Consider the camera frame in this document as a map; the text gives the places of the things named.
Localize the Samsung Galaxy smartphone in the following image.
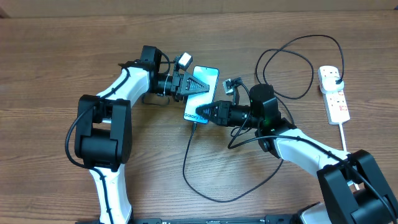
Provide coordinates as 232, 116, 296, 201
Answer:
183, 65, 220, 124

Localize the black USB charging cable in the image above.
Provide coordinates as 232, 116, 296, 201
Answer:
182, 34, 345, 203

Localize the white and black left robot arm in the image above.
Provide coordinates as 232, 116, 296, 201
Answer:
65, 45, 215, 223

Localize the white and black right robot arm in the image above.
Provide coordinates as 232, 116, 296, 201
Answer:
196, 84, 397, 224

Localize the white power strip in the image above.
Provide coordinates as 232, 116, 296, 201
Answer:
317, 65, 350, 125

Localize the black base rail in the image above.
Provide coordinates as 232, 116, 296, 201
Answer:
74, 213, 293, 224

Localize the white power strip cord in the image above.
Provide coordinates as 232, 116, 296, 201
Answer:
338, 123, 361, 191

